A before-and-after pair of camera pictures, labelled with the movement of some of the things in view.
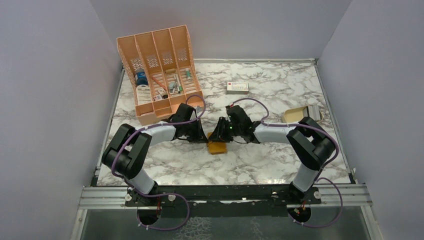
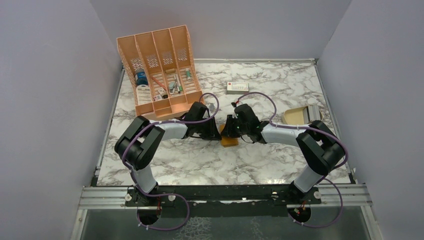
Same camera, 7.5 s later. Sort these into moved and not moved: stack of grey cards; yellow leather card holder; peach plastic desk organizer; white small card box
Moved: yellow leather card holder
Not moved: stack of grey cards; white small card box; peach plastic desk organizer
